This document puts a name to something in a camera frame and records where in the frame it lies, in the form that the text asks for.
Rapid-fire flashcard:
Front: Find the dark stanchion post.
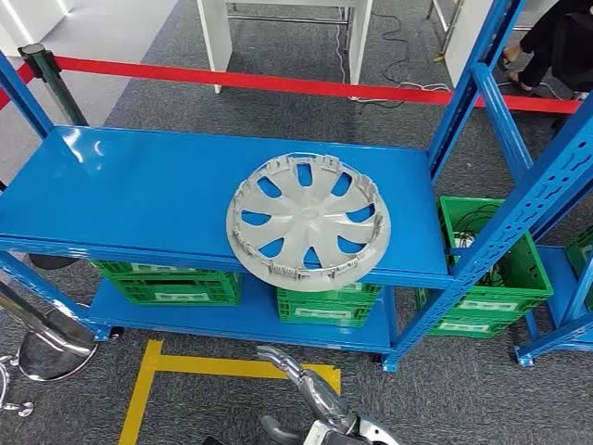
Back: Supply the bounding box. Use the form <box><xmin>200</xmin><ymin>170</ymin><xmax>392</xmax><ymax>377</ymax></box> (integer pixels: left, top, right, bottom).
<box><xmin>17</xmin><ymin>43</ymin><xmax>89</xmax><ymax>272</ymax></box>

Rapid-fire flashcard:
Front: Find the person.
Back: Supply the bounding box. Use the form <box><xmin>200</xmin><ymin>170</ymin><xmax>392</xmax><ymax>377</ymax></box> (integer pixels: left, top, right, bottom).
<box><xmin>498</xmin><ymin>0</ymin><xmax>593</xmax><ymax>96</ymax></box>

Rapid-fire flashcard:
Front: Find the green plastic crate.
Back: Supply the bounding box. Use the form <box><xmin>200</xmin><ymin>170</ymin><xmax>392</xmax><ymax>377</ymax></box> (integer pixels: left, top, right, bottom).
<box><xmin>91</xmin><ymin>261</ymin><xmax>243</xmax><ymax>307</ymax></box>
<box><xmin>276</xmin><ymin>282</ymin><xmax>384</xmax><ymax>328</ymax></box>
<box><xmin>566</xmin><ymin>225</ymin><xmax>593</xmax><ymax>312</ymax></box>

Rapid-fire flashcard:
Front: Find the green crate with cables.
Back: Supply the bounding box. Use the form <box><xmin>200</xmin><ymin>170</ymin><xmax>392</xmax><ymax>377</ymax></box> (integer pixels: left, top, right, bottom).
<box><xmin>414</xmin><ymin>196</ymin><xmax>555</xmax><ymax>340</ymax></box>

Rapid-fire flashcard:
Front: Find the white floor cable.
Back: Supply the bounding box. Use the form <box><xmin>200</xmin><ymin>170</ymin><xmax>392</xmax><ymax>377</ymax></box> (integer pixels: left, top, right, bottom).
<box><xmin>349</xmin><ymin>78</ymin><xmax>453</xmax><ymax>103</ymax></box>

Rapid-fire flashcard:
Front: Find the grey plastic wheel cover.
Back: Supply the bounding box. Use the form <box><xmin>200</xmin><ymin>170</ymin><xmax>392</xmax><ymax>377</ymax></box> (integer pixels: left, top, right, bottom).
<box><xmin>225</xmin><ymin>152</ymin><xmax>392</xmax><ymax>292</ymax></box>

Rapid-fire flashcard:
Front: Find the red barrier belt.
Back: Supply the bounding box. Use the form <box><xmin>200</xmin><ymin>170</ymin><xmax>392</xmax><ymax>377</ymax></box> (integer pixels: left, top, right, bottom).
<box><xmin>0</xmin><ymin>55</ymin><xmax>582</xmax><ymax>116</ymax></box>

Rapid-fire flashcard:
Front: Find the chrome stanchion with round base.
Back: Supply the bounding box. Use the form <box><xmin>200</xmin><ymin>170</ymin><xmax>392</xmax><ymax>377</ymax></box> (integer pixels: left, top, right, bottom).
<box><xmin>0</xmin><ymin>279</ymin><xmax>100</xmax><ymax>383</ymax></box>

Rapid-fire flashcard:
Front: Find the white table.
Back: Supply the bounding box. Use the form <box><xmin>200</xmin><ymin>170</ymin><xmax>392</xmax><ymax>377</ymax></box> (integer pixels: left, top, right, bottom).
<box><xmin>196</xmin><ymin>0</ymin><xmax>374</xmax><ymax>95</ymax></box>

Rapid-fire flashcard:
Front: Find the white panel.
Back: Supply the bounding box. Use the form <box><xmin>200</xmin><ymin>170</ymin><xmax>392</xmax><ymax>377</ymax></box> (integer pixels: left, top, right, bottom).
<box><xmin>444</xmin><ymin>0</ymin><xmax>494</xmax><ymax>87</ymax></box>

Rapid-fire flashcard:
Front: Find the black floor cable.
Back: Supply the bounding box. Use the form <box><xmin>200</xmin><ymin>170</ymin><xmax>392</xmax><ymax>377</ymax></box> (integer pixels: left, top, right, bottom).
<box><xmin>358</xmin><ymin>12</ymin><xmax>413</xmax><ymax>113</ymax></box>

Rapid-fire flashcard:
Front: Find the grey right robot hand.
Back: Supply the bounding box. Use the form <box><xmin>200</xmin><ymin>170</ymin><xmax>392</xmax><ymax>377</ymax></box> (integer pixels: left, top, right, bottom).
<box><xmin>257</xmin><ymin>345</ymin><xmax>360</xmax><ymax>434</ymax></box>

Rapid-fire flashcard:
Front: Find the black stool with chrome base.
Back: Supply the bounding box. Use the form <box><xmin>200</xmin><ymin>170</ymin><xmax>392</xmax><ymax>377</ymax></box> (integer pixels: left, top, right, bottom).
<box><xmin>0</xmin><ymin>354</ymin><xmax>35</xmax><ymax>419</ymax></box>

